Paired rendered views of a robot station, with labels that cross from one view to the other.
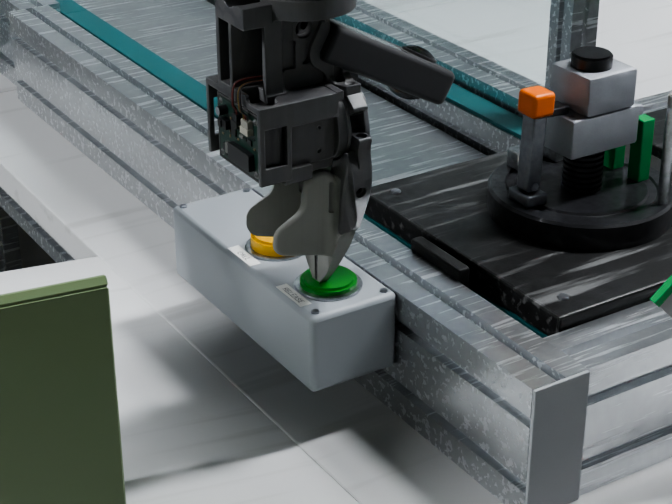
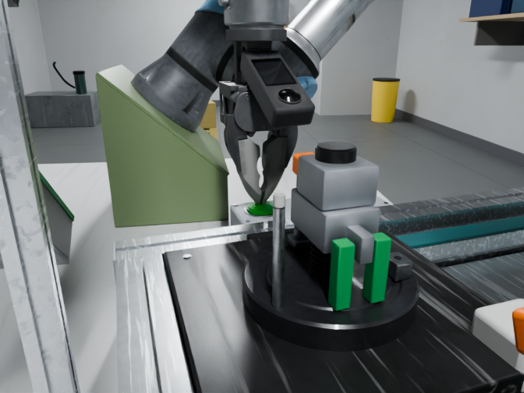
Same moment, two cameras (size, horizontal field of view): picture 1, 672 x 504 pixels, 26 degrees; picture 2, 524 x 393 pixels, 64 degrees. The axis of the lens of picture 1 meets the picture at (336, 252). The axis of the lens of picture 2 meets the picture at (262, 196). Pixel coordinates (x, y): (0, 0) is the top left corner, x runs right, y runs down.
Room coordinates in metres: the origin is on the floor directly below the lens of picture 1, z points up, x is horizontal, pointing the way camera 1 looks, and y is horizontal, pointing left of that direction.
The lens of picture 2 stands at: (1.02, -0.49, 1.17)
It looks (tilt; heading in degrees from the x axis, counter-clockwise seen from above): 20 degrees down; 104
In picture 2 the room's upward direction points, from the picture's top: straight up
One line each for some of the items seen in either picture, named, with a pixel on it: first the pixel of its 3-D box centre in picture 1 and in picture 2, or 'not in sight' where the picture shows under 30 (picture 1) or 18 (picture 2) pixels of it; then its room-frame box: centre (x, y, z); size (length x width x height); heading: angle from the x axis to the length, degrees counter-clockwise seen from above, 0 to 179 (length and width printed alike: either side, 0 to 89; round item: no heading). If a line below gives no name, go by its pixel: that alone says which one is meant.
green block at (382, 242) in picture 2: (615, 136); (376, 268); (1.03, -0.21, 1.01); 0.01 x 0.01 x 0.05; 32
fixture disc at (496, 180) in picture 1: (580, 197); (327, 283); (1.00, -0.18, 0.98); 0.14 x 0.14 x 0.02
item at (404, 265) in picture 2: (559, 148); (396, 266); (1.05, -0.17, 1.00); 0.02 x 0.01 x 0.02; 122
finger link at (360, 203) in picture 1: (341, 167); (243, 136); (0.87, 0.00, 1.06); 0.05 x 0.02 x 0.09; 32
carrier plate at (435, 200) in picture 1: (578, 220); (326, 302); (1.00, -0.18, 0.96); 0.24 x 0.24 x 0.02; 32
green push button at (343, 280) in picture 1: (328, 288); (262, 212); (0.89, 0.01, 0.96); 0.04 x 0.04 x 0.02
